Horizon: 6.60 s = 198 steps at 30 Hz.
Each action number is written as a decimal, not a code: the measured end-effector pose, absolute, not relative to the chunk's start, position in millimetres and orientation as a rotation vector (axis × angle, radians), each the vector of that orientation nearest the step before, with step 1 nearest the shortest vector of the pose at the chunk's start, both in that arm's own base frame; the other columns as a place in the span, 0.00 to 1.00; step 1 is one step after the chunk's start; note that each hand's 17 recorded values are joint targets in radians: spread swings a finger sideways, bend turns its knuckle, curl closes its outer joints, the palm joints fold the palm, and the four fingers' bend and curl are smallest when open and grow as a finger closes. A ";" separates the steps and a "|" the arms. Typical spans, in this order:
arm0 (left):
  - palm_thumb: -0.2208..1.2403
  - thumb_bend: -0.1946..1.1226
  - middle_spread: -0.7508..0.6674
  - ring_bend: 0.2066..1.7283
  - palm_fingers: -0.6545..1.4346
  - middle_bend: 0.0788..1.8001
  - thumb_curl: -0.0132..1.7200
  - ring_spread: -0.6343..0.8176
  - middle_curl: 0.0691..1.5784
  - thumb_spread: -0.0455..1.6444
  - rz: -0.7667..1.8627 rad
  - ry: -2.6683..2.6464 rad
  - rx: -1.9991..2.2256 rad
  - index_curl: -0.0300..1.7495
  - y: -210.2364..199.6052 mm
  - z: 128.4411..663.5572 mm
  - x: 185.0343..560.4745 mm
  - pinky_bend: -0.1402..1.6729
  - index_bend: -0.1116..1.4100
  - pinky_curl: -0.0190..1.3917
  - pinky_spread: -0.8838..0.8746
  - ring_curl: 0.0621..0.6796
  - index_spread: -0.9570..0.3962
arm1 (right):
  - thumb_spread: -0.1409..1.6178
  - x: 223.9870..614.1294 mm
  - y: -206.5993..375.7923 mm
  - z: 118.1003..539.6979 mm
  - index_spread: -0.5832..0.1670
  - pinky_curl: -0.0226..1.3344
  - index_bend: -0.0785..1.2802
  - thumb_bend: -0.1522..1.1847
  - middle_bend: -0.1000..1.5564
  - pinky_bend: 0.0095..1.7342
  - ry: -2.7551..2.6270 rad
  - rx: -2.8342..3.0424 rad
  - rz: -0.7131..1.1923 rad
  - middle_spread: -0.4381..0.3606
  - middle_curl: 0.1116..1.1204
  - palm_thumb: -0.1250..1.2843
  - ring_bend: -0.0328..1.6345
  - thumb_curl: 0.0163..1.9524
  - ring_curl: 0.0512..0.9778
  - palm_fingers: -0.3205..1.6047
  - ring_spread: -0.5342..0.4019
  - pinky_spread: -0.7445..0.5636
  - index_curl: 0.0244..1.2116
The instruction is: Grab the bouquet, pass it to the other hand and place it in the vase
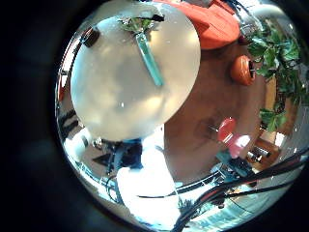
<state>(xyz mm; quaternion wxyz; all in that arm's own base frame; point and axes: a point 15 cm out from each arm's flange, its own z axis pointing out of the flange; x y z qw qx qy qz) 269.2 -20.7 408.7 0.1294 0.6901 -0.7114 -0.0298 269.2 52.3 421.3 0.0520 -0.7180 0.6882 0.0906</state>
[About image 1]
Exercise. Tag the pink stool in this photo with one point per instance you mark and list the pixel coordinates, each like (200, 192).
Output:
(239, 145)

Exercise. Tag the teal green cloth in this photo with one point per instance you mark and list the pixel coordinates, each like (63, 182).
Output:
(149, 61)

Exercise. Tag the red stool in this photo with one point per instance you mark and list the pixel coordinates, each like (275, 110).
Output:
(226, 129)

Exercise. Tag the green leafy potted plant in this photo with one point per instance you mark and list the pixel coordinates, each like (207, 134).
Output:
(273, 54)

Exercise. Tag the black robot mounting stand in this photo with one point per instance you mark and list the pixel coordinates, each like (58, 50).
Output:
(124, 154)

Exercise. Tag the wooden shelf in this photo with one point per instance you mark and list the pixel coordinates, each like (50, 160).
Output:
(267, 151)

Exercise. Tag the large orange curved sofa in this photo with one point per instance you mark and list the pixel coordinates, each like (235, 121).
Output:
(212, 25)

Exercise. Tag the orange plant pot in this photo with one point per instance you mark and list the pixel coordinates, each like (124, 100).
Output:
(241, 71)

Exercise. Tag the dark teal chair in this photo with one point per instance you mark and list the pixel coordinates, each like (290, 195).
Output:
(236, 167)

